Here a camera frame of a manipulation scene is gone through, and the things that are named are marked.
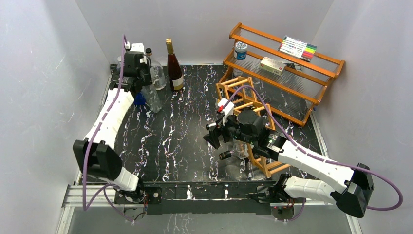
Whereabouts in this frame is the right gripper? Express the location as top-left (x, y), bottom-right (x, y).
top-left (203, 111), bottom-right (256, 149)

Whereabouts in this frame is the clear glass bottle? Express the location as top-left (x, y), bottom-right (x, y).
top-left (145, 47), bottom-right (167, 91)

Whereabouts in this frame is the clear bottle bottom rack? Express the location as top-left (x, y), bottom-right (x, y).
top-left (141, 84), bottom-right (162, 113)

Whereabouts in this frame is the clear bottle rack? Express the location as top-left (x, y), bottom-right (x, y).
top-left (141, 84), bottom-right (162, 113)
top-left (219, 141), bottom-right (254, 160)

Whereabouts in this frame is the dark red wine bottle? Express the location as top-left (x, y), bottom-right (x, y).
top-left (166, 38), bottom-right (184, 91)

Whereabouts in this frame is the blue square bottle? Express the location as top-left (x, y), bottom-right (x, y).
top-left (133, 92), bottom-right (146, 106)

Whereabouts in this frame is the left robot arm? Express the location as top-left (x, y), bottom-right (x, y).
top-left (73, 51), bottom-right (152, 203)

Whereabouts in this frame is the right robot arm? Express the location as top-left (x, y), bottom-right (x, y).
top-left (203, 109), bottom-right (374, 218)

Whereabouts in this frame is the clear bottle lower rack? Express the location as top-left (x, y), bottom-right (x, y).
top-left (219, 141), bottom-right (254, 160)

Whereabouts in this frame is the light wooden wine rack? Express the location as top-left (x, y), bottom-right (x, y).
top-left (213, 77), bottom-right (289, 178)

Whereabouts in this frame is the small clear plastic bottle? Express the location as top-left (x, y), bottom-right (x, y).
top-left (232, 68), bottom-right (243, 77)

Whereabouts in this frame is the blue white jar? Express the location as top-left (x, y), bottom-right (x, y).
top-left (234, 41), bottom-right (248, 60)

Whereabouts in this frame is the green white box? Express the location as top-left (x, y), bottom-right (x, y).
top-left (260, 57), bottom-right (285, 76)

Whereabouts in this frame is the orange wooden shelf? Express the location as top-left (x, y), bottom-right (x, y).
top-left (218, 22), bottom-right (345, 126)

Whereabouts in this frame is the marker pen pack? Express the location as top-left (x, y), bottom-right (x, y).
top-left (278, 36), bottom-right (317, 62)

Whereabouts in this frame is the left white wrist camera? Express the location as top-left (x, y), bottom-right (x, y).
top-left (124, 41), bottom-right (145, 54)

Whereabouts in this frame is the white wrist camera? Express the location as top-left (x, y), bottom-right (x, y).
top-left (124, 41), bottom-right (145, 54)
top-left (217, 97), bottom-right (235, 126)

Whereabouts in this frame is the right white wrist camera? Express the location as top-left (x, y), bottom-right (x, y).
top-left (217, 97), bottom-right (235, 126)

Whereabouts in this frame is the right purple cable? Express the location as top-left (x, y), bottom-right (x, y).
top-left (227, 84), bottom-right (404, 223)

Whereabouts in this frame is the purple cable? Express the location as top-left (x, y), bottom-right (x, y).
top-left (227, 84), bottom-right (404, 223)
top-left (82, 34), bottom-right (136, 223)

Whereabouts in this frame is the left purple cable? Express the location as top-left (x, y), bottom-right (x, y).
top-left (82, 34), bottom-right (136, 223)

